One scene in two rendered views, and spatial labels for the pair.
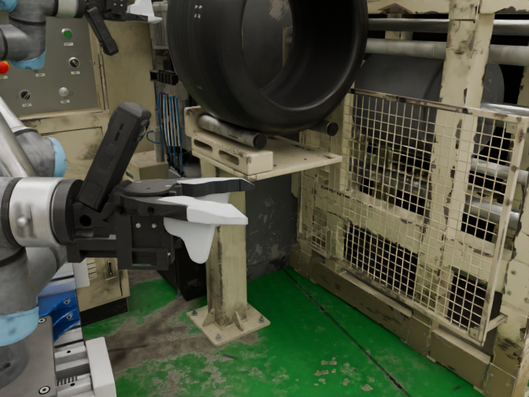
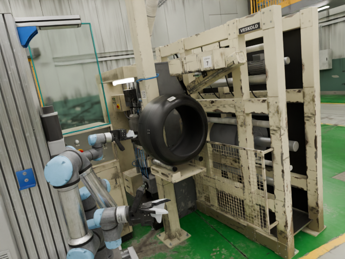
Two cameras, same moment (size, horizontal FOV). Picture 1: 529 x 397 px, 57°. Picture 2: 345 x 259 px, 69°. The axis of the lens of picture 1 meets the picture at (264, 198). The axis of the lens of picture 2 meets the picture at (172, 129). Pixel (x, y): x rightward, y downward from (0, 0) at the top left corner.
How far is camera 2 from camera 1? 0.69 m
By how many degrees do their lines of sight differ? 10
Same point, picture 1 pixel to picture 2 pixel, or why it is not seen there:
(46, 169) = not seen: hidden behind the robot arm
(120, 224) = (140, 215)
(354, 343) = (226, 240)
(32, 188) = (120, 209)
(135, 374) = not seen: outside the picture
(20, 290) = (117, 234)
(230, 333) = (175, 242)
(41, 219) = (123, 217)
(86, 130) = (111, 168)
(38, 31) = (100, 149)
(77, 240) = (131, 220)
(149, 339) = (142, 248)
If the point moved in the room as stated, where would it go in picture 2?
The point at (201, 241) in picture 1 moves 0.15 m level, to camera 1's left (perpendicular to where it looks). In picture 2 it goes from (159, 218) to (125, 222)
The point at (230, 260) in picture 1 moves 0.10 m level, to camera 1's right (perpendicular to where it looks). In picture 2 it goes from (171, 211) to (180, 210)
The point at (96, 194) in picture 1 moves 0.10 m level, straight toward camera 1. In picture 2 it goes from (134, 209) to (139, 220)
